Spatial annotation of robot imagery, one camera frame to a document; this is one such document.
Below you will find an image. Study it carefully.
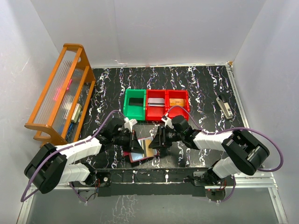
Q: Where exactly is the red leather card holder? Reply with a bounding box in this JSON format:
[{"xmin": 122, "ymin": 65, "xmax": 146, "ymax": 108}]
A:
[{"xmin": 123, "ymin": 136, "xmax": 159, "ymax": 164}]

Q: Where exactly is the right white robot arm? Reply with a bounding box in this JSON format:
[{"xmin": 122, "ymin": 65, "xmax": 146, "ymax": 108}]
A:
[{"xmin": 149, "ymin": 115, "xmax": 270, "ymax": 185}]

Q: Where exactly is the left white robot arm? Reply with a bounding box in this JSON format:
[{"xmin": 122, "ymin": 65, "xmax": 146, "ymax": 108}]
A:
[{"xmin": 24, "ymin": 118, "xmax": 144, "ymax": 194}]

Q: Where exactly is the orange card in bin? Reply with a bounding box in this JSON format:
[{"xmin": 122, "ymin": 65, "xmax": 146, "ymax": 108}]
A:
[{"xmin": 169, "ymin": 98, "xmax": 186, "ymax": 107}]

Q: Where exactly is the grey striped card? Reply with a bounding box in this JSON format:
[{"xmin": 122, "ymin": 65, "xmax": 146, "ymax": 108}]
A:
[{"xmin": 148, "ymin": 98, "xmax": 165, "ymax": 107}]

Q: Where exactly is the red bin right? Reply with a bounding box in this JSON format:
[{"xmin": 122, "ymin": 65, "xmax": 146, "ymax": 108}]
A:
[{"xmin": 166, "ymin": 90, "xmax": 190, "ymax": 120}]

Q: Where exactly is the red bin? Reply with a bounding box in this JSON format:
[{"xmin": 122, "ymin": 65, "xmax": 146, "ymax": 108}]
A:
[
  {"xmin": 145, "ymin": 89, "xmax": 166, "ymax": 122},
  {"xmin": 166, "ymin": 90, "xmax": 190, "ymax": 120}
]

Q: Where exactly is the green plastic bin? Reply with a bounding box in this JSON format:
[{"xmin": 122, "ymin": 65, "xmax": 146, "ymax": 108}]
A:
[{"xmin": 123, "ymin": 89, "xmax": 146, "ymax": 121}]

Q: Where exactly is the red bin left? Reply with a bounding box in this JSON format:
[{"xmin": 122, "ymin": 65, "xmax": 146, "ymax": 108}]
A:
[{"xmin": 145, "ymin": 89, "xmax": 166, "ymax": 122}]

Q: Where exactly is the beige box in rack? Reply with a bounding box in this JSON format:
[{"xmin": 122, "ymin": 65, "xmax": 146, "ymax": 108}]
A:
[{"xmin": 71, "ymin": 103, "xmax": 82, "ymax": 123}]

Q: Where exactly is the black grey stapler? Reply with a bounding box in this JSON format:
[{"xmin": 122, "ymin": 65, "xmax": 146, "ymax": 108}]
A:
[{"xmin": 216, "ymin": 93, "xmax": 233, "ymax": 119}]

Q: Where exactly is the orange wooden rack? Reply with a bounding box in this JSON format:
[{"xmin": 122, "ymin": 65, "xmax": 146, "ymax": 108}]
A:
[{"xmin": 25, "ymin": 43, "xmax": 96, "ymax": 145}]

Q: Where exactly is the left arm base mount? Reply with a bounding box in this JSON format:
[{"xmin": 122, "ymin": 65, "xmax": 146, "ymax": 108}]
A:
[{"xmin": 69, "ymin": 172, "xmax": 111, "ymax": 204}]

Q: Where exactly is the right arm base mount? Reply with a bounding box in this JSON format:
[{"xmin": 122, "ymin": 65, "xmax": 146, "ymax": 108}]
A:
[{"xmin": 190, "ymin": 171, "xmax": 236, "ymax": 199}]

